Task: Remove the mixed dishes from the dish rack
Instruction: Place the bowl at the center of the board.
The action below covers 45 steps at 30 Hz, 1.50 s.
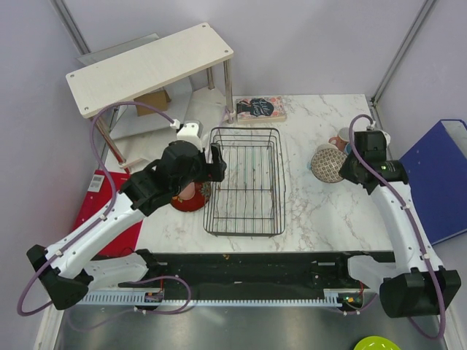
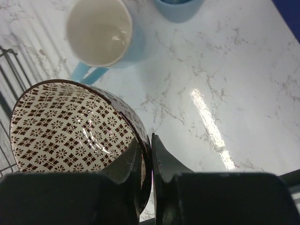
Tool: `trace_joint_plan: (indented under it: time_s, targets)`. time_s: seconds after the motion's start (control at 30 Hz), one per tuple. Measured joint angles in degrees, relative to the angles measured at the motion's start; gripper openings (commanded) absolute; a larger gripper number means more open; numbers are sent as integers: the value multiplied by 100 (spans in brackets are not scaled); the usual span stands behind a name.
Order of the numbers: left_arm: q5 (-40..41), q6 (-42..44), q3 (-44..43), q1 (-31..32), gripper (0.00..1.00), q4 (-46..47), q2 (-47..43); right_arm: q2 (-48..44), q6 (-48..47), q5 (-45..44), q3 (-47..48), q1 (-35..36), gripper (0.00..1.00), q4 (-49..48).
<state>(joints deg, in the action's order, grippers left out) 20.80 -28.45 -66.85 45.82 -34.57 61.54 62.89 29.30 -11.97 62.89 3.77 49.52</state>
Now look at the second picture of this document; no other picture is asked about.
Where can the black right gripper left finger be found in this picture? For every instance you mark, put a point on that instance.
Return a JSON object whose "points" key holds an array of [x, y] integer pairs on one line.
{"points": [[119, 170]]}

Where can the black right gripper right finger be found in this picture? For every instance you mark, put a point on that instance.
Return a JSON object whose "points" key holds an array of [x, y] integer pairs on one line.
{"points": [[164, 164]]}

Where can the patterned ceramic bowl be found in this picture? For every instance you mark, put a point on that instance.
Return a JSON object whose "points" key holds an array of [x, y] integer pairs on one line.
{"points": [[66, 126]]}

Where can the light blue mug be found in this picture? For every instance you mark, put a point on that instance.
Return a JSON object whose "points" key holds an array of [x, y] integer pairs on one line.
{"points": [[103, 34]]}

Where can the blue tumbler cup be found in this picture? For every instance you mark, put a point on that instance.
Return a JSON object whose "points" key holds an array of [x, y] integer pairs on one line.
{"points": [[178, 11]]}

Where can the blue binder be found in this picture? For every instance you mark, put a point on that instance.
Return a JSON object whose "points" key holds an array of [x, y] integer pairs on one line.
{"points": [[290, 12]]}

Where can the black wire dish rack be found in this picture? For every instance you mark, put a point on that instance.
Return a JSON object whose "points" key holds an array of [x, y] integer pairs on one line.
{"points": [[13, 82]]}

